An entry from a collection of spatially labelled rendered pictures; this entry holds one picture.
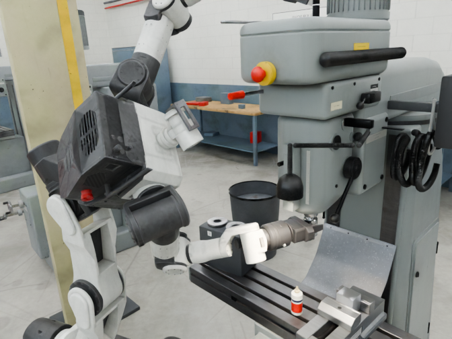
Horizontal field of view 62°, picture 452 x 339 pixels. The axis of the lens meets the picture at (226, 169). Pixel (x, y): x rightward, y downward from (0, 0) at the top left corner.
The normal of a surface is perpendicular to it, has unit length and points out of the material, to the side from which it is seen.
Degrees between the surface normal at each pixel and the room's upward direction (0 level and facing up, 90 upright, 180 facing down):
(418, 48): 90
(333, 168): 90
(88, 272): 90
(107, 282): 81
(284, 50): 90
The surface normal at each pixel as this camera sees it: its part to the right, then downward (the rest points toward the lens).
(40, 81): 0.70, 0.18
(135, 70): 0.05, -0.20
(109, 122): 0.75, -0.44
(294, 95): -0.71, 0.25
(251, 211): -0.22, 0.36
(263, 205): 0.22, 0.35
